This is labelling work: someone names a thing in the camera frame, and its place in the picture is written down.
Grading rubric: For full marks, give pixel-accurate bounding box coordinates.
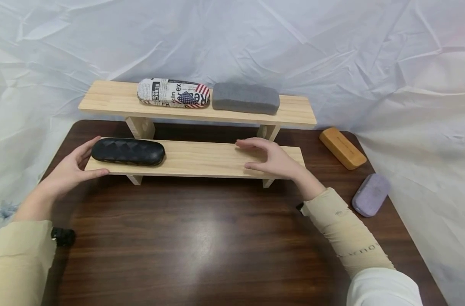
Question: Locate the lilac glasses case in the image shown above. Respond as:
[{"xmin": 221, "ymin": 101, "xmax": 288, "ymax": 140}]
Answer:
[{"xmin": 351, "ymin": 173, "xmax": 391, "ymax": 218}]

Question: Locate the black quilted glasses case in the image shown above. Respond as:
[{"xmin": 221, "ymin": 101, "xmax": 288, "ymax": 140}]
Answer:
[{"xmin": 91, "ymin": 138, "xmax": 166, "ymax": 167}]

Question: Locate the person's left forearm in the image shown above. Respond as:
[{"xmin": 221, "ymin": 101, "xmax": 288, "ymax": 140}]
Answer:
[{"xmin": 0, "ymin": 183, "xmax": 62, "ymax": 306}]

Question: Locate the newspaper print glasses case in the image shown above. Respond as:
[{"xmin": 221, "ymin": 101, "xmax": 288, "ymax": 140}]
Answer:
[{"xmin": 137, "ymin": 78, "xmax": 211, "ymax": 109}]

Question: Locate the person's right hand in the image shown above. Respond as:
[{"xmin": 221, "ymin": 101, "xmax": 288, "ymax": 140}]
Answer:
[{"xmin": 235, "ymin": 137, "xmax": 309, "ymax": 182}]

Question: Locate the two-tier wooden shelf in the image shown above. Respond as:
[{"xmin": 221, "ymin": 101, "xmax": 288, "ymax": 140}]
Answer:
[{"xmin": 78, "ymin": 80, "xmax": 318, "ymax": 188}]

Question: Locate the person's left hand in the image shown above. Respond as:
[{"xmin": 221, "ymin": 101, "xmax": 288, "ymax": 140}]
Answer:
[{"xmin": 38, "ymin": 136, "xmax": 110, "ymax": 200}]

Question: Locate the black wrist band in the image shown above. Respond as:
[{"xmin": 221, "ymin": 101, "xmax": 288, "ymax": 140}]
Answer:
[{"xmin": 50, "ymin": 227, "xmax": 76, "ymax": 247}]

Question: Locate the tan wooden glasses case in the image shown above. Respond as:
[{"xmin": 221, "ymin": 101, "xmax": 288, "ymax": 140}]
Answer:
[{"xmin": 319, "ymin": 127, "xmax": 367, "ymax": 171}]

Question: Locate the person's right forearm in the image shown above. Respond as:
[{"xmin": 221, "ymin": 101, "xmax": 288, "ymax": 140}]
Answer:
[{"xmin": 294, "ymin": 171, "xmax": 424, "ymax": 306}]

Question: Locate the grey felt glasses case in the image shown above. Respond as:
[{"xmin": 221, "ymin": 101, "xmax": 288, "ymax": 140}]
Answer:
[{"xmin": 212, "ymin": 82, "xmax": 281, "ymax": 116}]

